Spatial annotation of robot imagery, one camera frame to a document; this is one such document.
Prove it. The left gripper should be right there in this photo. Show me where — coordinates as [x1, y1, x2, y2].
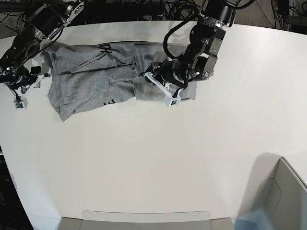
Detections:
[139, 61, 189, 97]

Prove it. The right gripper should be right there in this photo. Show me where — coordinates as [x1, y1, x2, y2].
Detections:
[4, 66, 51, 98]

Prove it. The grey T-shirt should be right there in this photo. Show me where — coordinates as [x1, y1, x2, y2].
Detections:
[43, 42, 199, 122]

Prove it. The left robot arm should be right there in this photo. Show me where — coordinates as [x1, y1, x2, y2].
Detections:
[139, 0, 240, 98]

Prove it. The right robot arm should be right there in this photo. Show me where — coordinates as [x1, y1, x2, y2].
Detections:
[0, 0, 84, 94]

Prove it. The grey plastic bin right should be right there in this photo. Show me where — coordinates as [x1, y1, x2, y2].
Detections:
[252, 158, 307, 230]

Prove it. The grey plastic bin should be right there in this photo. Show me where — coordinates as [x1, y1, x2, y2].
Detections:
[252, 158, 307, 230]
[58, 210, 234, 230]

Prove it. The grey plastic bin front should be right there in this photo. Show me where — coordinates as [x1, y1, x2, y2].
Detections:
[58, 210, 234, 230]

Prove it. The blue cloth in corner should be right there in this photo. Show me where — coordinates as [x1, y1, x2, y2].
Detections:
[232, 209, 272, 230]

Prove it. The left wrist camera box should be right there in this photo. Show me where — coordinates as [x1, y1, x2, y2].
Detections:
[164, 95, 181, 108]

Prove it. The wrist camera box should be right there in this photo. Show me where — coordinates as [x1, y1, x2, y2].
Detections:
[14, 97, 28, 110]
[164, 95, 181, 108]

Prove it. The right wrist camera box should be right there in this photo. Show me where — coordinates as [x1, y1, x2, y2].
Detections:
[14, 97, 28, 110]

